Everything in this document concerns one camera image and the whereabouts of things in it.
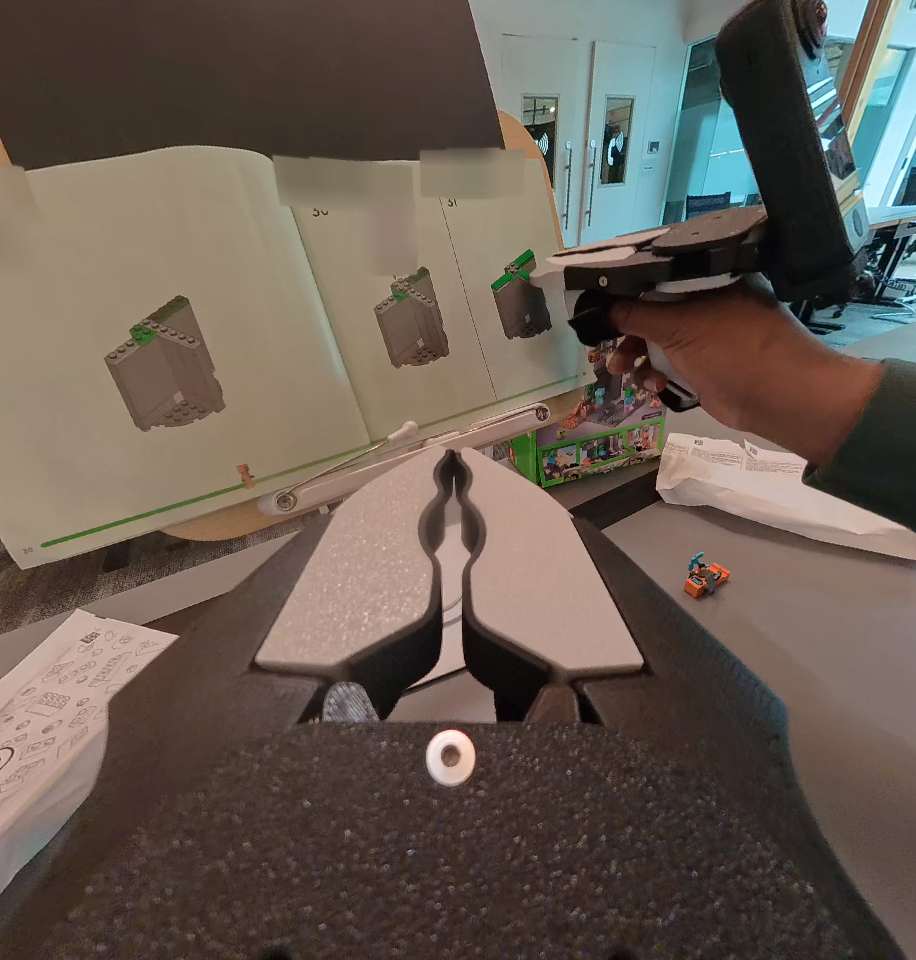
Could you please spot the black office chair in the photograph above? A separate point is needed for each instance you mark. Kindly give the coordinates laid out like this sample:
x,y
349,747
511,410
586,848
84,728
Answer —
x,y
707,206

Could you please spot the grey desk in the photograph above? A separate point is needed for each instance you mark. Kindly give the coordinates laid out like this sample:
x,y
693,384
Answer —
x,y
840,712

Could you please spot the pale wooden book stand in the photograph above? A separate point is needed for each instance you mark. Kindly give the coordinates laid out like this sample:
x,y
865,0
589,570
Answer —
x,y
529,142

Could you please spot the white door glass window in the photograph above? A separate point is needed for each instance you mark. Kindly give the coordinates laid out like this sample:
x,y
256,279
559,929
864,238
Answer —
x,y
578,75
642,75

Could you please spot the open instruction booklet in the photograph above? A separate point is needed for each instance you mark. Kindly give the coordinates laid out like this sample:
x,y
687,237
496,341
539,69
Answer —
x,y
202,262

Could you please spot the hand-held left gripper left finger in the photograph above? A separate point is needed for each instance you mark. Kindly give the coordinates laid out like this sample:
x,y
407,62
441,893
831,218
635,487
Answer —
x,y
353,585

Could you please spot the wooden office table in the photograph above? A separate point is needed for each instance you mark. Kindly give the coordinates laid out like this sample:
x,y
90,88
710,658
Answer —
x,y
908,221

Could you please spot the person's right hand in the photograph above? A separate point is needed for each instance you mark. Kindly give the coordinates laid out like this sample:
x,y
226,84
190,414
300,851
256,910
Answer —
x,y
758,360

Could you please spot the green toy set box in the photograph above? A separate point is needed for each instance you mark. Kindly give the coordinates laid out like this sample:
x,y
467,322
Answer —
x,y
578,450

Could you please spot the white paper bag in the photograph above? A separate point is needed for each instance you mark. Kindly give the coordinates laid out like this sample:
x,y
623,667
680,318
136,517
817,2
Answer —
x,y
765,495

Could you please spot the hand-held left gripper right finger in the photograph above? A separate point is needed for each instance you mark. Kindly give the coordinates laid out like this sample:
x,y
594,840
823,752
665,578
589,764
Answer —
x,y
548,585

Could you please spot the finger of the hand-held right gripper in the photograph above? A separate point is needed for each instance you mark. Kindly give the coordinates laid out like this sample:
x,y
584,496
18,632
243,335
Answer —
x,y
623,244
554,274

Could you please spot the person's right forearm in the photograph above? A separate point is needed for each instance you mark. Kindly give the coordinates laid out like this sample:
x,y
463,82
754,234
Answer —
x,y
893,450

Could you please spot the dark grey desk partition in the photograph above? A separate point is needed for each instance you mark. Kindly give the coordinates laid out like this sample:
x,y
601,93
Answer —
x,y
240,67

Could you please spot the orange brick minifigure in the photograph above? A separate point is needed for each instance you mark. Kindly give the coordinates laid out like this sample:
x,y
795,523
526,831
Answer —
x,y
704,581

